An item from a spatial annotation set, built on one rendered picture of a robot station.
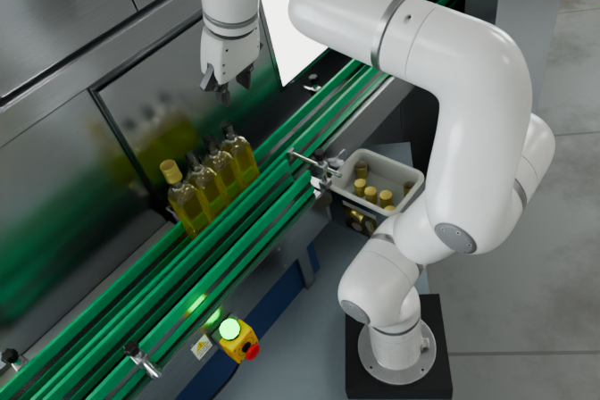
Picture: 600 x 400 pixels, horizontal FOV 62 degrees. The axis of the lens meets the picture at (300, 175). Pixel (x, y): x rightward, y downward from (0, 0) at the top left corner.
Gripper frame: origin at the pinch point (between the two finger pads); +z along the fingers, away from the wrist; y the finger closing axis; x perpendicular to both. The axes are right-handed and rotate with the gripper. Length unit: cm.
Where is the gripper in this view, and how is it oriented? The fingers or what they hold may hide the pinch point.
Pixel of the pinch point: (233, 86)
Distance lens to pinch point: 91.9
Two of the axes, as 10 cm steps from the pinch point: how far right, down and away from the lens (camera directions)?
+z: -0.9, 5.1, 8.6
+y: -6.3, 6.4, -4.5
